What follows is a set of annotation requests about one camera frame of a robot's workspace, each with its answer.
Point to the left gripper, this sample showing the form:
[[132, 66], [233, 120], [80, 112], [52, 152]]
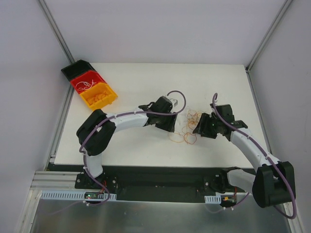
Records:
[[167, 122]]

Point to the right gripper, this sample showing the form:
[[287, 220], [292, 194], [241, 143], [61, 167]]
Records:
[[204, 126]]

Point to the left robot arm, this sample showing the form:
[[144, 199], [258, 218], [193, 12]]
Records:
[[96, 132]]

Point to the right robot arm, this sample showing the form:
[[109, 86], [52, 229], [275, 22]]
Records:
[[273, 181]]

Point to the yellow bin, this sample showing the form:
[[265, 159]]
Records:
[[98, 96]]

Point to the red bin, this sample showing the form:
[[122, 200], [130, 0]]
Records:
[[86, 81]]

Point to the black bin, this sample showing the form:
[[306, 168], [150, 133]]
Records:
[[77, 69]]

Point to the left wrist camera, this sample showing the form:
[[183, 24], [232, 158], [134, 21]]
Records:
[[173, 101]]

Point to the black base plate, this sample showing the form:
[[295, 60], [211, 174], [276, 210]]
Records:
[[158, 184]]

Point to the right cable duct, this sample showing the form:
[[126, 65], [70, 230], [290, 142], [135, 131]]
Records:
[[220, 199]]

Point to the cable duct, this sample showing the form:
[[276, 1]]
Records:
[[220, 199], [76, 195]]

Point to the right aluminium frame post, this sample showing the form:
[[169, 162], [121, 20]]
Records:
[[269, 33]]

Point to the aluminium frame post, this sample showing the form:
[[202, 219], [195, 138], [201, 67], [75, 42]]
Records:
[[55, 29], [269, 33]]

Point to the left cable duct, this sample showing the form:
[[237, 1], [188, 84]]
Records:
[[76, 195]]

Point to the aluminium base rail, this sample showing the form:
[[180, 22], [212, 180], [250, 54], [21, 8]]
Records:
[[45, 180]]

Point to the left aluminium frame post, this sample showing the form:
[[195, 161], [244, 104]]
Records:
[[55, 29]]

